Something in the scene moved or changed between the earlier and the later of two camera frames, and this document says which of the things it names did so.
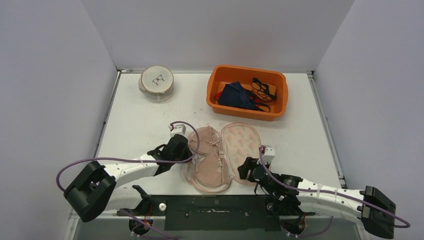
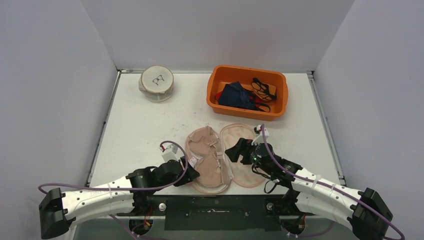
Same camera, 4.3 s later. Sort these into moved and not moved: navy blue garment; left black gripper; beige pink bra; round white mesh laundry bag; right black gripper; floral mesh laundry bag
Moved: right black gripper; left black gripper
Not moved: beige pink bra; navy blue garment; round white mesh laundry bag; floral mesh laundry bag
